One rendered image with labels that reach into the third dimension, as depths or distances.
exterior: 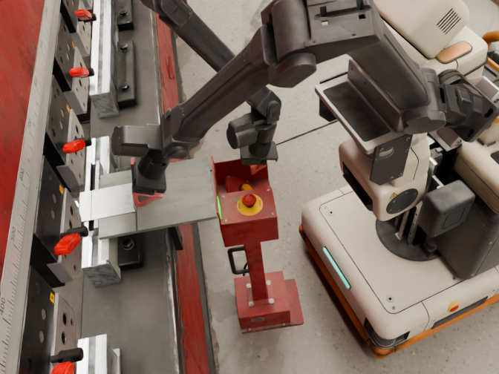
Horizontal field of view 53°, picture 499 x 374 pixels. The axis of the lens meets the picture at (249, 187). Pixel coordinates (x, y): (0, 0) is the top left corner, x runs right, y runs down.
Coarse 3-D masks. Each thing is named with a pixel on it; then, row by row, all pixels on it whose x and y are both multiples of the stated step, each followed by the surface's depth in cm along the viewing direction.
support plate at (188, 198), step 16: (192, 160) 122; (208, 160) 121; (112, 176) 121; (128, 176) 120; (176, 176) 119; (192, 176) 119; (208, 176) 118; (176, 192) 116; (192, 192) 116; (208, 192) 115; (144, 208) 114; (160, 208) 114; (176, 208) 114; (192, 208) 113; (208, 208) 113; (112, 224) 112; (128, 224) 112; (144, 224) 112; (160, 224) 111; (176, 224) 111
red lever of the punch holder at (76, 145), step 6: (78, 138) 92; (84, 138) 92; (90, 138) 93; (66, 144) 85; (72, 144) 84; (78, 144) 86; (84, 144) 89; (90, 144) 92; (66, 150) 84; (72, 150) 84; (78, 150) 86
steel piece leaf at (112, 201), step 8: (128, 184) 119; (96, 192) 118; (104, 192) 118; (112, 192) 118; (120, 192) 117; (128, 192) 117; (96, 200) 116; (104, 200) 116; (112, 200) 116; (120, 200) 116; (128, 200) 116; (96, 208) 115; (104, 208) 115; (112, 208) 115; (120, 208) 115; (128, 208) 114; (136, 208) 114; (96, 216) 114; (104, 216) 114
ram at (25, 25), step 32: (0, 0) 74; (32, 0) 88; (0, 32) 72; (32, 32) 85; (0, 64) 70; (32, 64) 82; (0, 96) 68; (0, 128) 66; (0, 160) 65; (0, 192) 63; (32, 192) 73; (0, 224) 61; (32, 224) 71; (0, 256) 60; (0, 288) 59
